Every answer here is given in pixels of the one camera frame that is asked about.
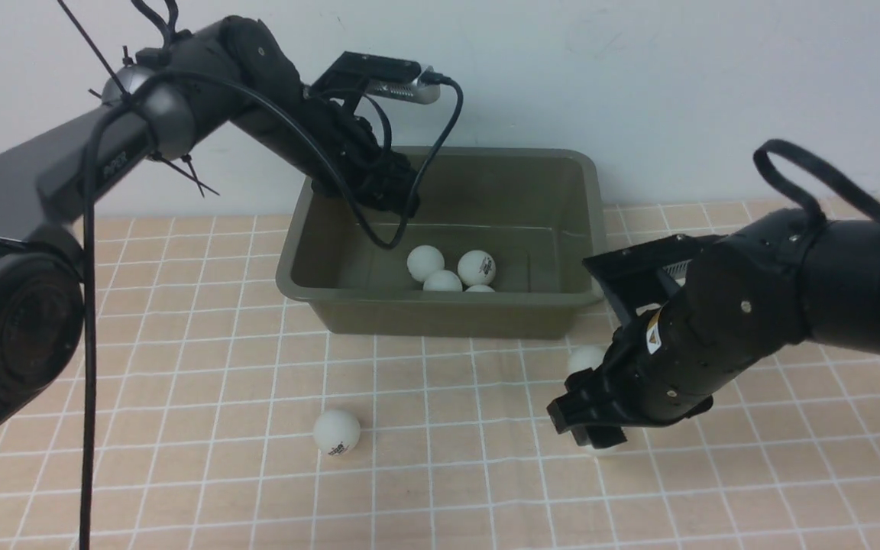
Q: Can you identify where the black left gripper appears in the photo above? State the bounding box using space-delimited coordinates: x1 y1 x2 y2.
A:
287 92 419 215

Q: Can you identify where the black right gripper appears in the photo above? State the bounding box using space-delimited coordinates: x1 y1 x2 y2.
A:
547 309 713 450

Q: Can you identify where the white logo ball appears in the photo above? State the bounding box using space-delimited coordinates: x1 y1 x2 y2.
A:
313 409 362 457
457 250 497 286
406 246 445 283

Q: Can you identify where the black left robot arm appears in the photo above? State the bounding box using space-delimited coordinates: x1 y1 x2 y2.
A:
0 1 425 425

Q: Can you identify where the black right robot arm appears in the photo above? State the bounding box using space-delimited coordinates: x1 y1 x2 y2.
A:
547 209 880 449

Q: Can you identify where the olive green plastic bin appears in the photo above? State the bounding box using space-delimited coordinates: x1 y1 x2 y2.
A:
276 147 612 339

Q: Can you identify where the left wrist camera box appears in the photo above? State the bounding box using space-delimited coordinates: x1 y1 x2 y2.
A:
309 51 441 105

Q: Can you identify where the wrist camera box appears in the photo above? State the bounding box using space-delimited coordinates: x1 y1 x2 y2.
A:
309 51 441 105
582 234 721 326

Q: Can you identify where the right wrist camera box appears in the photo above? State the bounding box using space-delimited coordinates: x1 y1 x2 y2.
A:
582 234 721 326

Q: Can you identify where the black right camera cable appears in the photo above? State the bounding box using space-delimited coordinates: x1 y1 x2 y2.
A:
752 139 880 238

